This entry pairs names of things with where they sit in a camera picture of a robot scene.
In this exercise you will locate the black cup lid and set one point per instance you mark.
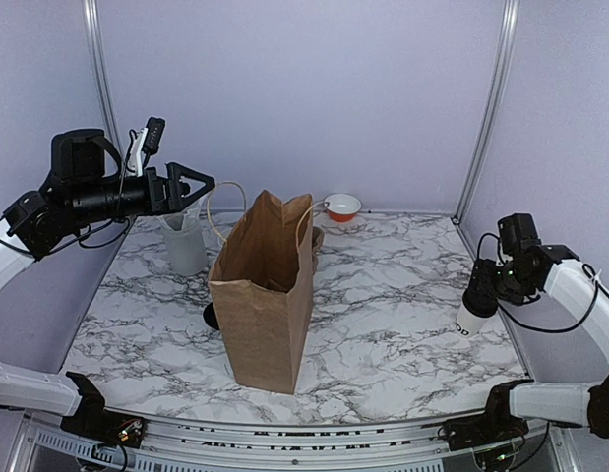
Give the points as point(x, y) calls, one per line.
point(480, 304)

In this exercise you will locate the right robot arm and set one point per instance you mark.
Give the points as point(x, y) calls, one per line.
point(527, 272)

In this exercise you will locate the white ribbed utensil container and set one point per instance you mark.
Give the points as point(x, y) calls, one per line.
point(183, 238)

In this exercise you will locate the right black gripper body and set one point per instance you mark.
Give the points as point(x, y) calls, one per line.
point(502, 283)

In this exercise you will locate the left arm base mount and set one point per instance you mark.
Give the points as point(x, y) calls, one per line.
point(94, 421)

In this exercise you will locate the white round object behind box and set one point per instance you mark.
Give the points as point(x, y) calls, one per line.
point(341, 207)

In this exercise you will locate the brown cardboard box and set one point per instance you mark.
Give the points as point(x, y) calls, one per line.
point(261, 284)

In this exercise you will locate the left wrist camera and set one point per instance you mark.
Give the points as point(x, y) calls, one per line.
point(143, 145)

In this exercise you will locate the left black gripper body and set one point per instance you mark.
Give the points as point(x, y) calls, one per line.
point(158, 205)

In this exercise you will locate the remaining pulp carrier stack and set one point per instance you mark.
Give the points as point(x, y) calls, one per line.
point(318, 236)

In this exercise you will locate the right aluminium frame post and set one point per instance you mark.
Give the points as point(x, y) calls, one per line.
point(502, 62)

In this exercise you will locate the aluminium frame post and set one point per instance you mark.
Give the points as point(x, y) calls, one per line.
point(99, 70)
point(502, 62)

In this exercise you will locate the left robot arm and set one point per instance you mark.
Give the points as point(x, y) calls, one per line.
point(89, 187)

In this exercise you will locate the single white paper cup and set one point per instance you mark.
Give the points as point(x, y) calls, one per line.
point(468, 323)

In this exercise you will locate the left aluminium frame post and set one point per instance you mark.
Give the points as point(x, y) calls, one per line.
point(99, 70)

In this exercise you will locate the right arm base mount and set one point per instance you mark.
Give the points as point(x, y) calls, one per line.
point(495, 424)

